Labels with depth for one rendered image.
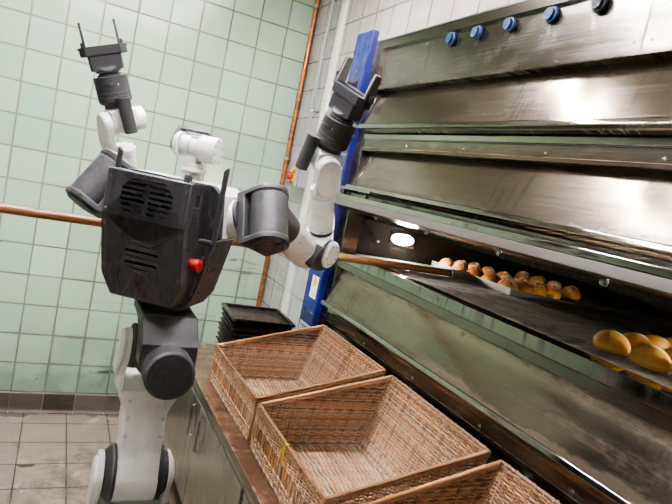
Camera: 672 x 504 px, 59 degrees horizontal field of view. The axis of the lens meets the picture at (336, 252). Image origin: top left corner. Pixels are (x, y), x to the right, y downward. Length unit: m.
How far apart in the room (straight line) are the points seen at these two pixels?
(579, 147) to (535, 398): 0.65
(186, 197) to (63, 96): 2.00
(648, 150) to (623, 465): 0.69
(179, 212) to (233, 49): 2.14
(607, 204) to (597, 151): 0.14
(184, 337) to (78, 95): 2.01
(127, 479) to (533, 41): 1.62
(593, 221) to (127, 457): 1.28
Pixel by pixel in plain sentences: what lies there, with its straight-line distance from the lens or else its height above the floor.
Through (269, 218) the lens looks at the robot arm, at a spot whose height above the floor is 1.35.
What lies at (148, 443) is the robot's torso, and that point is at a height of 0.72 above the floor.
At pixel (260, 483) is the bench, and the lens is 1.83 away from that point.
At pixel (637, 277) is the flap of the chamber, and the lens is 1.26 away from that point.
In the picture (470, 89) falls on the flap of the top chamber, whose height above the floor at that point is 1.86.
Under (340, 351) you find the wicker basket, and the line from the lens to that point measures 2.43.
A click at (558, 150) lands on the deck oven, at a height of 1.66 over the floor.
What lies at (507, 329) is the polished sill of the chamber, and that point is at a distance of 1.70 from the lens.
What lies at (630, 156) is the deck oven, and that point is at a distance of 1.53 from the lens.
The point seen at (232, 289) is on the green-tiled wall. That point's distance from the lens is 3.45.
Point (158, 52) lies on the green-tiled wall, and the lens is 3.29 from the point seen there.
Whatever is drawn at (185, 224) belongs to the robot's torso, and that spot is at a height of 1.31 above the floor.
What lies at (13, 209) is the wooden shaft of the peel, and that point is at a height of 1.19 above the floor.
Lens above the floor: 1.45
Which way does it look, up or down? 6 degrees down
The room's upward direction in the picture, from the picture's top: 12 degrees clockwise
